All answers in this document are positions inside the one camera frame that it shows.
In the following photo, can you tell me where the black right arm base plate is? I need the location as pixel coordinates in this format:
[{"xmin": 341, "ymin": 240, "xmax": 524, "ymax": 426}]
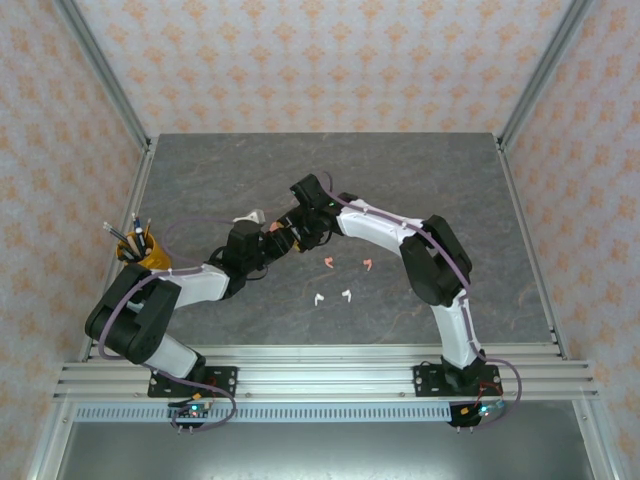
[{"xmin": 412, "ymin": 364, "xmax": 502, "ymax": 399}]

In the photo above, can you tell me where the black pencil white tip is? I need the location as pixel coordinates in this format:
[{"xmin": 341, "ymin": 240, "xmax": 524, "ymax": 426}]
[{"xmin": 102, "ymin": 221, "xmax": 134, "ymax": 249}]

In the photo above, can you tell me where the aluminium table side rail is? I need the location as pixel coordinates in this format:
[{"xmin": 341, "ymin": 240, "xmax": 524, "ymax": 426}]
[
  {"xmin": 77, "ymin": 135, "xmax": 160, "ymax": 362},
  {"xmin": 495, "ymin": 135, "xmax": 570, "ymax": 361}
]

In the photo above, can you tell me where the aluminium frame leg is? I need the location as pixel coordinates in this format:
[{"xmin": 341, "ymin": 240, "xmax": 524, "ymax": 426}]
[
  {"xmin": 24, "ymin": 399, "xmax": 79, "ymax": 480},
  {"xmin": 572, "ymin": 399, "xmax": 619, "ymax": 480}
]

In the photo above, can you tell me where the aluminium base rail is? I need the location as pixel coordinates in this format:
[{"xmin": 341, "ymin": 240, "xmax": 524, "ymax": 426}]
[{"xmin": 52, "ymin": 342, "xmax": 601, "ymax": 402}]

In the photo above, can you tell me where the grey sheet metal panel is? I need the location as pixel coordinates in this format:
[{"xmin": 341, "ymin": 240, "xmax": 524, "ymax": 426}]
[{"xmin": 52, "ymin": 422, "xmax": 594, "ymax": 480}]

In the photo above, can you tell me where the yellow pencil cup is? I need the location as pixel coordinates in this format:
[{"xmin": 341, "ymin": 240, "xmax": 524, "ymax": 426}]
[{"xmin": 116, "ymin": 230, "xmax": 173, "ymax": 271}]

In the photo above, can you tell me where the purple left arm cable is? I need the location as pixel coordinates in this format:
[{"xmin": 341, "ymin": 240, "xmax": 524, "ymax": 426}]
[{"xmin": 97, "ymin": 217, "xmax": 239, "ymax": 434}]

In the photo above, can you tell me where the aluminium corner post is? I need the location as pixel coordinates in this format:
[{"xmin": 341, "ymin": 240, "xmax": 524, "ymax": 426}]
[
  {"xmin": 497, "ymin": 0, "xmax": 599, "ymax": 151},
  {"xmin": 52, "ymin": 0, "xmax": 154, "ymax": 154}
]

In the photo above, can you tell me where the slotted grey cable duct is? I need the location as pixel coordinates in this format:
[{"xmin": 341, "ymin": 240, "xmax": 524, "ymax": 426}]
[{"xmin": 73, "ymin": 404, "xmax": 452, "ymax": 424}]

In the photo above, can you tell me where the blue white pen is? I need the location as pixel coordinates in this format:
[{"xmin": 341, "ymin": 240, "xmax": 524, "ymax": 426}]
[{"xmin": 130, "ymin": 212, "xmax": 147, "ymax": 250}]

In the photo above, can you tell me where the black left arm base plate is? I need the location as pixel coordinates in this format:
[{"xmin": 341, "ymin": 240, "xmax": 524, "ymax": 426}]
[{"xmin": 147, "ymin": 365, "xmax": 239, "ymax": 399}]

